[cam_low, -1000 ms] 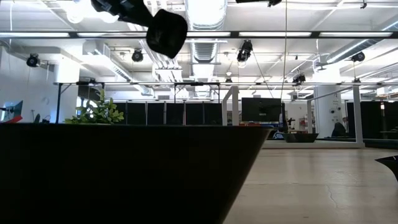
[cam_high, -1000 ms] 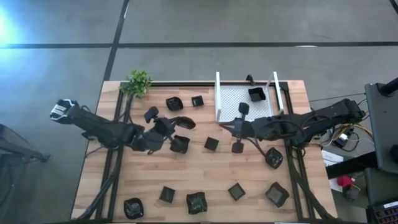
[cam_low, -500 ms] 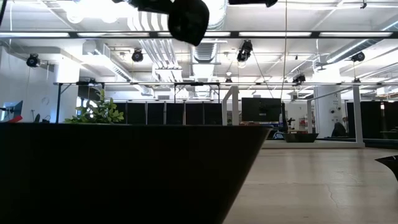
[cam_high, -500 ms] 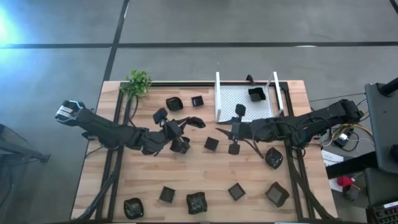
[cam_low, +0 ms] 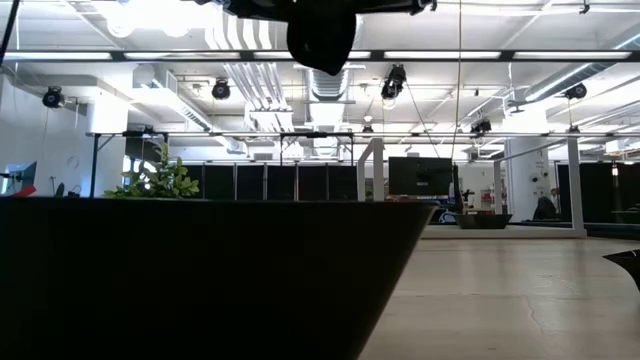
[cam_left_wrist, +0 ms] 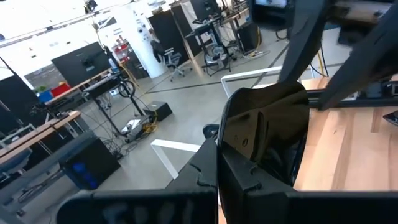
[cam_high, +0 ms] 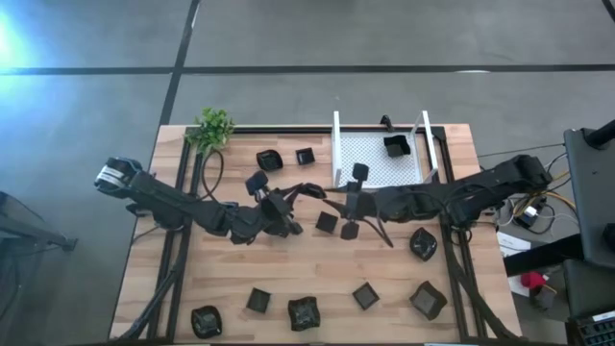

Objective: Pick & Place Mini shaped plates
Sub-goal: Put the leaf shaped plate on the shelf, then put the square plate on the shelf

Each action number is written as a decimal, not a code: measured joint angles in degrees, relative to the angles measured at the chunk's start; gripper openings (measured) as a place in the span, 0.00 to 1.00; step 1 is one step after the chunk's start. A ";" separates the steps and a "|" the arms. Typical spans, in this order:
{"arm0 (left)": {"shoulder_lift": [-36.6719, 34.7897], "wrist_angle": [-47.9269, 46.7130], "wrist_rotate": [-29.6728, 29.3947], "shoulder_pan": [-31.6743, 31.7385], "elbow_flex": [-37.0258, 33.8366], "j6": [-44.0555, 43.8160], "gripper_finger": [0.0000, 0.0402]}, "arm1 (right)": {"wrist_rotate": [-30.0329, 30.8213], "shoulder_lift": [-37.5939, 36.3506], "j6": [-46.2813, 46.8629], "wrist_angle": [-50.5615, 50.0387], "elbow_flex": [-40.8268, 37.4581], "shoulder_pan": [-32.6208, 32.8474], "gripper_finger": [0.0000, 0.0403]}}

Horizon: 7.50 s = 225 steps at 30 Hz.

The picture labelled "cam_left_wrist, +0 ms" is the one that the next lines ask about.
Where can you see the black equipment cart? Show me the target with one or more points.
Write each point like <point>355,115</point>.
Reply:
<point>214,46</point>

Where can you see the blue storage bin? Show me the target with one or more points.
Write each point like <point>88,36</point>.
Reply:
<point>45,96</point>

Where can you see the office chair with dark jacket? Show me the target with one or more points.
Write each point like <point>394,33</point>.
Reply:
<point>169,57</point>

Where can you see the black monitor with lit screen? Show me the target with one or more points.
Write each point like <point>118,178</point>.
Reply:
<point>267,18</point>

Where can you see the wooden desk with black stand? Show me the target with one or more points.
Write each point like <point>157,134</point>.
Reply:
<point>93,82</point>

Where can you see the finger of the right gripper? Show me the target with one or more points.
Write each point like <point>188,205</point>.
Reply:
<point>306,31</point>
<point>367,53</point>

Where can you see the long wooden workbench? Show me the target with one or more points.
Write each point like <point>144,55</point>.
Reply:
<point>37,133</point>

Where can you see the black large square mini plate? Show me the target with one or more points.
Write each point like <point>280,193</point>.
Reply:
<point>391,119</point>

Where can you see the black rounded mini plate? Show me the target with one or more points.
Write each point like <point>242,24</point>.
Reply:
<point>264,124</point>

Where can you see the black aluminium table frame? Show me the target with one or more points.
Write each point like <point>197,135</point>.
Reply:
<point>342,101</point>

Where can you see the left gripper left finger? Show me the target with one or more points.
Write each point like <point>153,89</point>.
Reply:
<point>202,171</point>

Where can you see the large black monitor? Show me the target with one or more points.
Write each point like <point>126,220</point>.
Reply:
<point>77,65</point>

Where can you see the white perforated dish rack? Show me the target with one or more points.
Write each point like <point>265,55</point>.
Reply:
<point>248,74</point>

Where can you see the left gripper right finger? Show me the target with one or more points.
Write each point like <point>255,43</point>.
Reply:
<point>233,186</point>

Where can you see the black computer tower glowing light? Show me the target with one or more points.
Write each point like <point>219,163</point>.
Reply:
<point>88,163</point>

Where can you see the black box on floor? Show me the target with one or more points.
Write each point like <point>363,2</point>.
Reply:
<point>158,110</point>

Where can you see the red storage bin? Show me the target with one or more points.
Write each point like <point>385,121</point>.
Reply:
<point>60,89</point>

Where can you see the black partition panel row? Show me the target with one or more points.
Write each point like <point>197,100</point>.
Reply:
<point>15,99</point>

